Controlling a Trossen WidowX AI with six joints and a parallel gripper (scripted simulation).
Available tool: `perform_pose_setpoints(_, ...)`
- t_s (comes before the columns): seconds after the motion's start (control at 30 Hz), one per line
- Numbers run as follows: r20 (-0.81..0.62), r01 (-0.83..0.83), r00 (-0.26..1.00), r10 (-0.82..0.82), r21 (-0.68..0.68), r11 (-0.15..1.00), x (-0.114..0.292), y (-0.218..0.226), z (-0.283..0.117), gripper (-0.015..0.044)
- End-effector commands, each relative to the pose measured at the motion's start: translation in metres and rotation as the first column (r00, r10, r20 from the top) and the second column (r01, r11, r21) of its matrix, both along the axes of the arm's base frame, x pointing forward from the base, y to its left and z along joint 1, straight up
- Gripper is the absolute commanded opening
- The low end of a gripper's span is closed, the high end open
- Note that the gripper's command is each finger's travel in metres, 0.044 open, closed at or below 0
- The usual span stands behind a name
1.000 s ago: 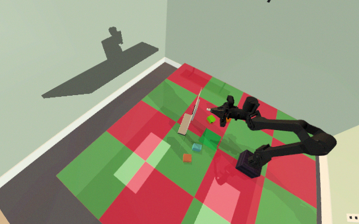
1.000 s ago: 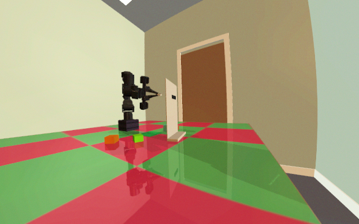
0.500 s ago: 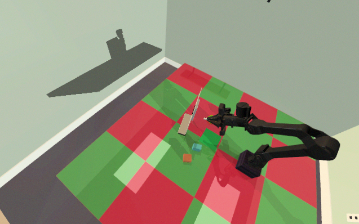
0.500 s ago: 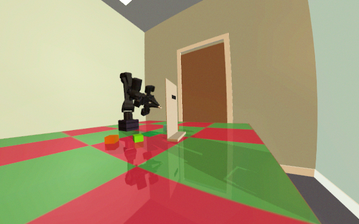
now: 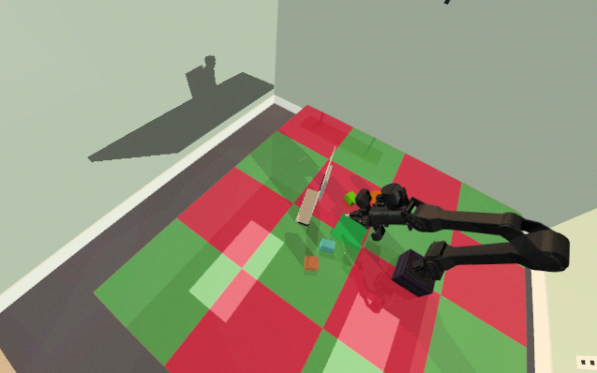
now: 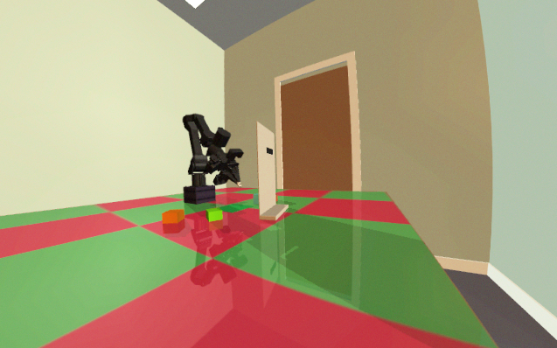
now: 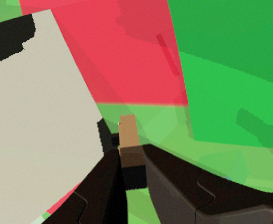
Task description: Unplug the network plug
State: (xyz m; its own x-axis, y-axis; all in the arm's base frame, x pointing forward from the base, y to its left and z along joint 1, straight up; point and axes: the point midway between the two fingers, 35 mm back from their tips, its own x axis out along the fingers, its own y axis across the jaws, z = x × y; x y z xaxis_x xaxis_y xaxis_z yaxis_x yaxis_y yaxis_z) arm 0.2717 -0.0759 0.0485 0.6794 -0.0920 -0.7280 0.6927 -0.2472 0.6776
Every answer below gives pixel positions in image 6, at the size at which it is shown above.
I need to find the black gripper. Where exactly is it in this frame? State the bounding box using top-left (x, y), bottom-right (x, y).
top-left (213, 149), bottom-right (243, 185)

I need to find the orange rectangular block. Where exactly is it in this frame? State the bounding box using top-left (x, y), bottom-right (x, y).
top-left (162, 209), bottom-right (185, 224)

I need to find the small olive green block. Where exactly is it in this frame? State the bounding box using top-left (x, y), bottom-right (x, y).
top-left (205, 207), bottom-right (223, 222)

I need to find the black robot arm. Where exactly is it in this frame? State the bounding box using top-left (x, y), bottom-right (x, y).
top-left (182, 113), bottom-right (231, 187)

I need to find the green flat square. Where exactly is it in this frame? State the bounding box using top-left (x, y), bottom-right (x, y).
top-left (219, 204), bottom-right (252, 212)

